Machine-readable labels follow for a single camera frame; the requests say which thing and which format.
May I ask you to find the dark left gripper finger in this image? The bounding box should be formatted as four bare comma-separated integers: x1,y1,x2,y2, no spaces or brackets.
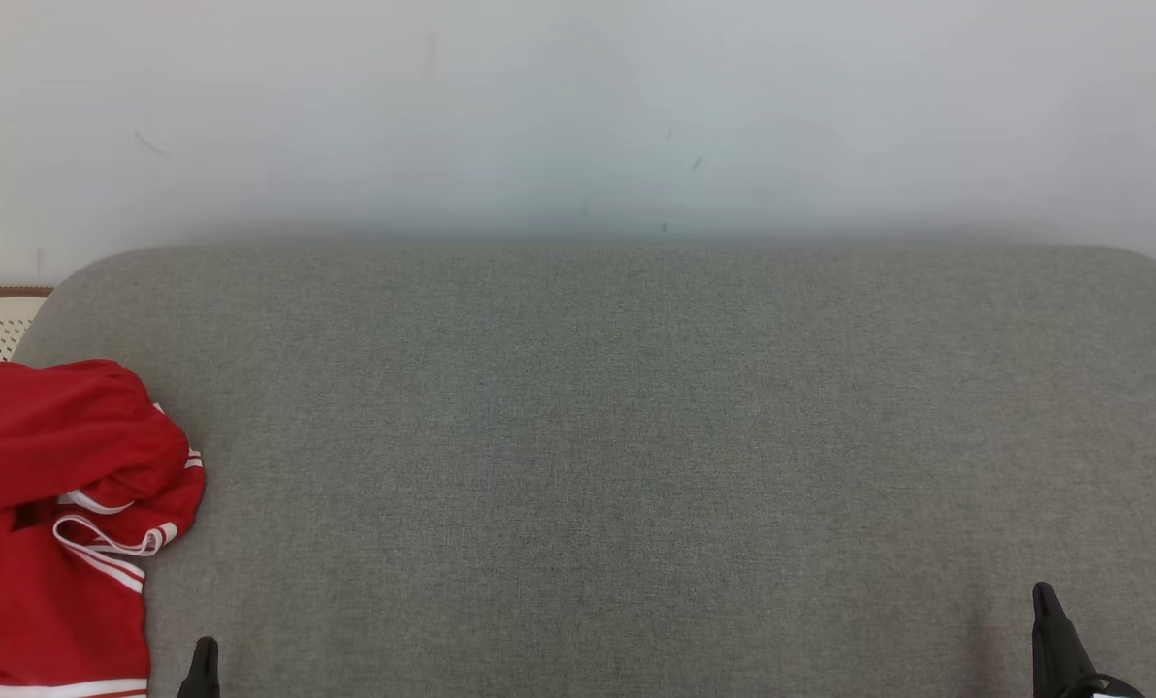
178,637,221,698

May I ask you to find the red jersey with white trim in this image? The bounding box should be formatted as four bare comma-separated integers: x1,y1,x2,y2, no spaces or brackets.
0,451,208,698

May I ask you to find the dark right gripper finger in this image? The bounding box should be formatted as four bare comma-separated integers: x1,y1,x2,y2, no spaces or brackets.
1031,582,1102,698

